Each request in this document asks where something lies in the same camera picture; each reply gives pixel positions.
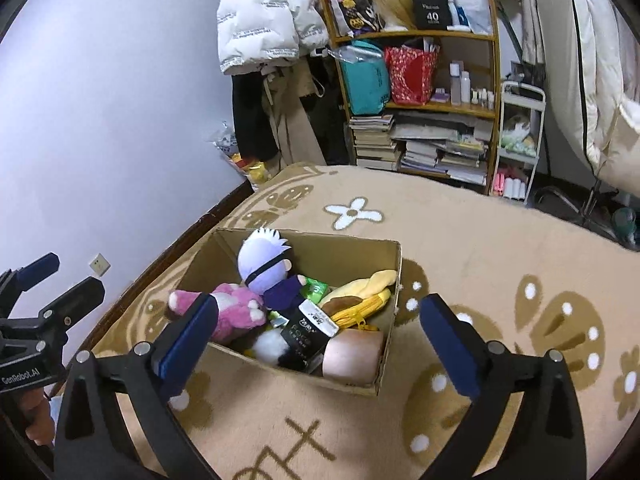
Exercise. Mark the wooden shelf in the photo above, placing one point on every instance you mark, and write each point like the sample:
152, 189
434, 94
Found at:
440, 108

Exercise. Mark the teal bag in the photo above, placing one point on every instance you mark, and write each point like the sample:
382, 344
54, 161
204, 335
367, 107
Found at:
362, 80

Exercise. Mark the person's left hand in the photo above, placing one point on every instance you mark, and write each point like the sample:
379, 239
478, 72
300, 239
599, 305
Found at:
40, 417

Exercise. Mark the white trolley cart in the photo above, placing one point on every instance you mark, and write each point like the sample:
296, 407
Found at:
520, 140

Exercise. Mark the small purple box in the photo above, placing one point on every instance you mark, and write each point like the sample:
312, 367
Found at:
442, 96

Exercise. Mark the green tissue pack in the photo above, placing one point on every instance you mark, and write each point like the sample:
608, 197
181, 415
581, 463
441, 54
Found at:
315, 290

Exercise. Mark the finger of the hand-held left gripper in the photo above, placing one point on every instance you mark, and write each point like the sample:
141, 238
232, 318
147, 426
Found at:
35, 270
80, 297

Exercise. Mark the black chair base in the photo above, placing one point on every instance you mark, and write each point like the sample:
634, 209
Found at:
575, 205

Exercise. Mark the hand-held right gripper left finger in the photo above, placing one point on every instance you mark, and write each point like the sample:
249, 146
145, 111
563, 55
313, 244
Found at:
187, 345

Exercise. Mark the printed black tote bag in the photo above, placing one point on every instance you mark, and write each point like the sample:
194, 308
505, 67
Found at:
352, 2

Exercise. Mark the black hanging clothes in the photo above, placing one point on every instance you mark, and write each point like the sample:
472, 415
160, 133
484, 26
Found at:
252, 115

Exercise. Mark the pink bear plush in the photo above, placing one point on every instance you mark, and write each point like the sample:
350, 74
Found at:
235, 310

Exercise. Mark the cardboard box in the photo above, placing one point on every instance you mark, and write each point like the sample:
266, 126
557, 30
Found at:
300, 379

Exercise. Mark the beige hanging trousers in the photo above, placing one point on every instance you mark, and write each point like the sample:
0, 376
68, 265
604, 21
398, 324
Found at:
295, 120

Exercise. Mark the beige pink roll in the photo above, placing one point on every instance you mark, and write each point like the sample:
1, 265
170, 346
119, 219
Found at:
350, 358

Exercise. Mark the white puffer jacket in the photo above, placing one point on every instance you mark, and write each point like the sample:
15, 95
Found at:
260, 15

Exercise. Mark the clear bag of toys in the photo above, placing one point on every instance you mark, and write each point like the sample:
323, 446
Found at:
245, 160

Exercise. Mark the white and black plush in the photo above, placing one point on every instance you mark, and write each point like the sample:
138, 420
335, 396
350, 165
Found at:
267, 347

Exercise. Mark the row of small bottles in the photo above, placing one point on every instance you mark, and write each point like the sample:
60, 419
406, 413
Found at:
482, 99

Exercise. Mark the blonde wig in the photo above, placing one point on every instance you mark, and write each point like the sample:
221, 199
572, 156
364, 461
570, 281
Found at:
392, 2

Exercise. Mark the black box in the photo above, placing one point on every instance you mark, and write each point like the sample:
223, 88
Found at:
431, 10

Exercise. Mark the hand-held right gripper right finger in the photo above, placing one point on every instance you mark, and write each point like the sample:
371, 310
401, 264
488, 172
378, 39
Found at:
450, 347

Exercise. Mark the cream padded coat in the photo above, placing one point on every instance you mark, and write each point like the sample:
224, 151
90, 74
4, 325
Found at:
600, 60

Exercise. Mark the tall white bottle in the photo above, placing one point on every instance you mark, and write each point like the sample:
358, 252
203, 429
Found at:
465, 87
455, 82

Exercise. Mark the dark wooden bed frame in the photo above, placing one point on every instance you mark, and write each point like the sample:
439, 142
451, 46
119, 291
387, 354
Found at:
200, 227

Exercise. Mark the white wall socket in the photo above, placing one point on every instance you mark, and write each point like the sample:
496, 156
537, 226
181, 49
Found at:
100, 264

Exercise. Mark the purple-clothed doll plush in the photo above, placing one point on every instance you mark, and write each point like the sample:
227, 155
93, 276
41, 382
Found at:
262, 265

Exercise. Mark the messy pile of books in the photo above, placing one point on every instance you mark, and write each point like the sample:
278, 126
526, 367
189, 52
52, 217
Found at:
445, 152

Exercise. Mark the black packet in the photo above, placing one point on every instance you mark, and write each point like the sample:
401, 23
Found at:
307, 332

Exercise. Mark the black hanging garment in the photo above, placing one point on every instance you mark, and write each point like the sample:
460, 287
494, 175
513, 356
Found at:
327, 110

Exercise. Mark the yellow bear plush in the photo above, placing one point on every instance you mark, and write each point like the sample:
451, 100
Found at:
360, 300

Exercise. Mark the stack of books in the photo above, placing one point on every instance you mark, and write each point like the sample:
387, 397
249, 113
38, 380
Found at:
372, 142

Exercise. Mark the red patterned bag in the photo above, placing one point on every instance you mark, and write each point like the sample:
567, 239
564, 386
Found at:
411, 75

